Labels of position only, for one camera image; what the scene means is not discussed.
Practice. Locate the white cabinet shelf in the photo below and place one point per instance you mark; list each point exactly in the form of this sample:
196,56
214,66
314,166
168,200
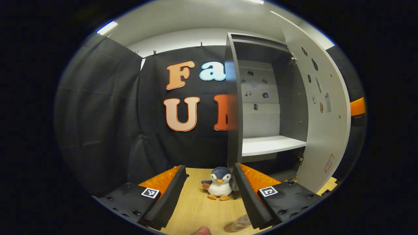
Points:
271,145

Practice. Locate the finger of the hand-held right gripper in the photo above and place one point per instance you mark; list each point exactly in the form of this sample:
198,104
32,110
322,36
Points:
357,107

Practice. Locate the clear plastic bottle red label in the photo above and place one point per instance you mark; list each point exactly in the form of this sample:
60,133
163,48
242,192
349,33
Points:
240,223

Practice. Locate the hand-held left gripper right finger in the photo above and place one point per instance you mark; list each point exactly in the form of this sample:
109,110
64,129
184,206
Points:
248,199

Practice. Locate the white cabinet door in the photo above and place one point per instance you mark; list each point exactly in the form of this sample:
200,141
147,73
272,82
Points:
326,137

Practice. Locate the black backdrop cloth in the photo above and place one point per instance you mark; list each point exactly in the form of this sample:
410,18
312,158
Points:
104,114

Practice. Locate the metal door hinge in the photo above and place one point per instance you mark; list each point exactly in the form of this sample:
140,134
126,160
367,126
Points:
293,59
300,157

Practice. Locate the long ceiling light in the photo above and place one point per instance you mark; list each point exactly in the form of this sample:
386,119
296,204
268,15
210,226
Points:
257,1
107,27

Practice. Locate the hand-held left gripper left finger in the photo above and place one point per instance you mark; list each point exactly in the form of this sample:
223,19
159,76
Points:
173,192

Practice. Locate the penguin plush toy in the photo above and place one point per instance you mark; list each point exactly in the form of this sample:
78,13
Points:
220,187

